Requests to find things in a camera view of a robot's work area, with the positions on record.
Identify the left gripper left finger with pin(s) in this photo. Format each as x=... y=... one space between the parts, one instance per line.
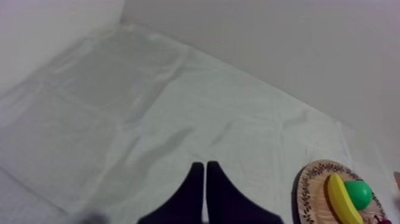
x=187 y=203

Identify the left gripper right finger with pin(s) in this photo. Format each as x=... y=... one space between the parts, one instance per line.
x=225 y=203

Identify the round wooden board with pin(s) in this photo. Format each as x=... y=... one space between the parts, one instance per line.
x=314 y=200

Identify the purple toy grapes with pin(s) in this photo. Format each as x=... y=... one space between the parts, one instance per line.
x=382 y=220

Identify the yellow toy banana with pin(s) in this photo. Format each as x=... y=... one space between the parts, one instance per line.
x=342 y=200

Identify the green toy pear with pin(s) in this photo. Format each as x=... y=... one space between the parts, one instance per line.
x=360 y=194

